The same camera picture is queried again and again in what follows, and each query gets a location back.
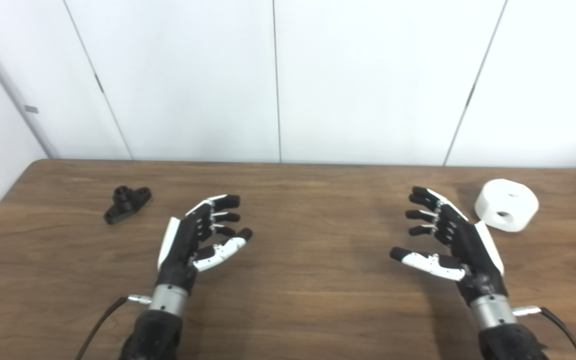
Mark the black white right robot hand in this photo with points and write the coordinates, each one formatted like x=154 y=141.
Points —
x=473 y=250

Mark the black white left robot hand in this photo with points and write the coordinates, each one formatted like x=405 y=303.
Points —
x=180 y=250

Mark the round white plastic piece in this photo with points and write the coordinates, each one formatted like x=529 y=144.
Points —
x=505 y=202

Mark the black plastic holder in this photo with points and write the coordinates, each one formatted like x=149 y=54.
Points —
x=125 y=202

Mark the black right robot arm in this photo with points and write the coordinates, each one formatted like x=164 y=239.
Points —
x=505 y=337

